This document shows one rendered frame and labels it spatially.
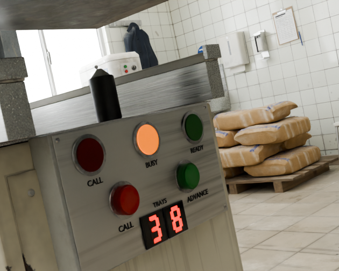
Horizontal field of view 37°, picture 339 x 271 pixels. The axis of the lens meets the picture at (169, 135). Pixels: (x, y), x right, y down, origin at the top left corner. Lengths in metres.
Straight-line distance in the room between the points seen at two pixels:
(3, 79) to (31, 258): 0.16
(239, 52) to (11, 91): 4.88
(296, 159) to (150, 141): 3.78
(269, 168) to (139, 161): 3.72
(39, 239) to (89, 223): 0.05
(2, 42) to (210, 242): 0.83
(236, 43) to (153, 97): 4.61
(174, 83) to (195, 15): 5.14
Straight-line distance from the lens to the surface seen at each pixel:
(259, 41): 5.16
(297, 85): 5.04
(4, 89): 0.44
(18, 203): 0.47
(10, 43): 1.33
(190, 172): 0.57
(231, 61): 5.34
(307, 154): 4.46
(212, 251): 0.66
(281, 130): 4.15
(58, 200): 0.46
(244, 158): 4.23
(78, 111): 0.82
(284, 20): 5.07
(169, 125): 0.56
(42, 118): 0.90
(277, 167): 4.19
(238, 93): 5.47
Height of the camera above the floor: 0.84
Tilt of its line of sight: 3 degrees down
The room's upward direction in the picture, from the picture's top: 12 degrees counter-clockwise
